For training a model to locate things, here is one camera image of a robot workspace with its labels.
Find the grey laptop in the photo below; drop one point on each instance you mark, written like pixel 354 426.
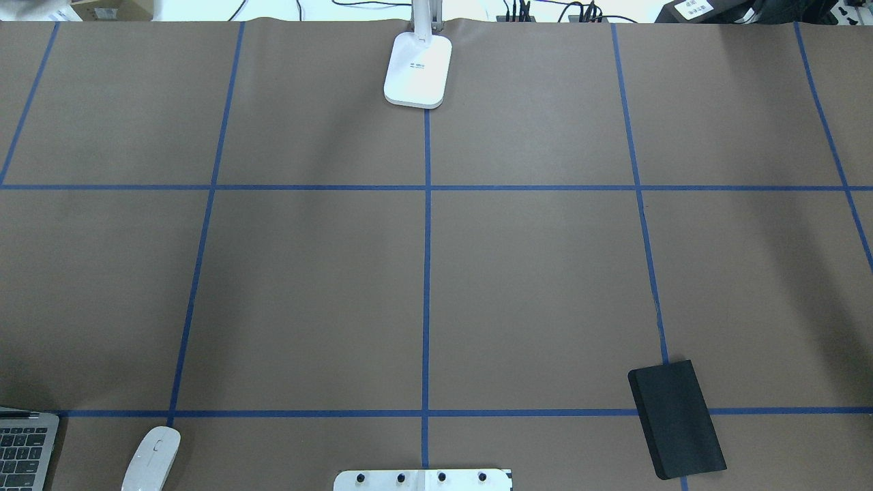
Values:
pixel 28 439

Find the white desk lamp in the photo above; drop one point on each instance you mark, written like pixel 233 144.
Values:
pixel 418 69

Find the black folded mouse pad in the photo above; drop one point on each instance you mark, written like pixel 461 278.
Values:
pixel 675 419

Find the white computer mouse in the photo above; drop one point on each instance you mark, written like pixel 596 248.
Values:
pixel 152 461

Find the cardboard box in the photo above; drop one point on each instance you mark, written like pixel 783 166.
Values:
pixel 119 10

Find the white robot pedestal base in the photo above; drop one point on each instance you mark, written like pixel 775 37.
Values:
pixel 425 479

